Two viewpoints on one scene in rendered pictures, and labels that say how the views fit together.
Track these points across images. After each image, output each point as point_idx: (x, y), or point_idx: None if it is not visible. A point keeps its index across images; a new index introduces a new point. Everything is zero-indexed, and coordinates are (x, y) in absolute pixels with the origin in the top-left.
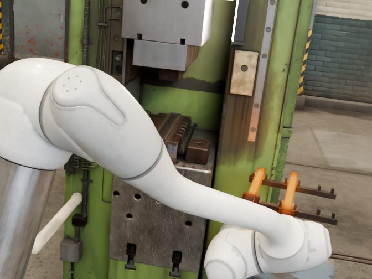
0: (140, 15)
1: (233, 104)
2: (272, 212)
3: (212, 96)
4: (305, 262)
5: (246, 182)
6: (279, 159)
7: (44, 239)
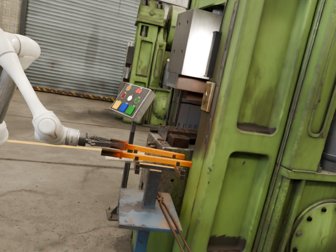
0: (172, 59)
1: (203, 117)
2: (32, 97)
3: None
4: (34, 128)
5: (198, 174)
6: (278, 195)
7: (113, 157)
